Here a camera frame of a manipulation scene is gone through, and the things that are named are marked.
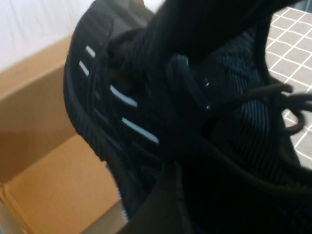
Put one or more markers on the black knit sneaker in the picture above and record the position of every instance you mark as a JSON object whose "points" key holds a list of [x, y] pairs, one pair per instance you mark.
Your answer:
{"points": [[146, 85]]}

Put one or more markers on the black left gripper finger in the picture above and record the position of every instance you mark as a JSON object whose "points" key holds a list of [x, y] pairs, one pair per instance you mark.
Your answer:
{"points": [[175, 209]]}

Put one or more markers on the brown cardboard shoe box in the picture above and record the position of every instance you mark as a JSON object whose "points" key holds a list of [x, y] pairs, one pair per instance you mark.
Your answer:
{"points": [[48, 182]]}

